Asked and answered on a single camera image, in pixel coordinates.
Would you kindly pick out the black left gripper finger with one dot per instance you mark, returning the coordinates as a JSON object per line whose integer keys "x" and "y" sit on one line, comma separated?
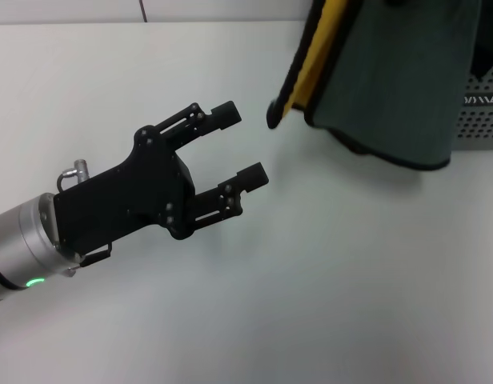
{"x": 252, "y": 177}
{"x": 226, "y": 116}

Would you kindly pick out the grey perforated plastic storage basket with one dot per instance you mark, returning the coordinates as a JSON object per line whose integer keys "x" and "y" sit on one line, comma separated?
{"x": 482, "y": 128}

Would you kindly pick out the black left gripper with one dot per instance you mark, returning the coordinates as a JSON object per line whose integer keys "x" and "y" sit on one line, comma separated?
{"x": 122, "y": 204}

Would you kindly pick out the black cloth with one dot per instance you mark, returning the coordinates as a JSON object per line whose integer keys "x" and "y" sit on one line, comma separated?
{"x": 490, "y": 32}

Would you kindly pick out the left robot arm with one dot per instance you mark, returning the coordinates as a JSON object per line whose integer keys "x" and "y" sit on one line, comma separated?
{"x": 14, "y": 248}

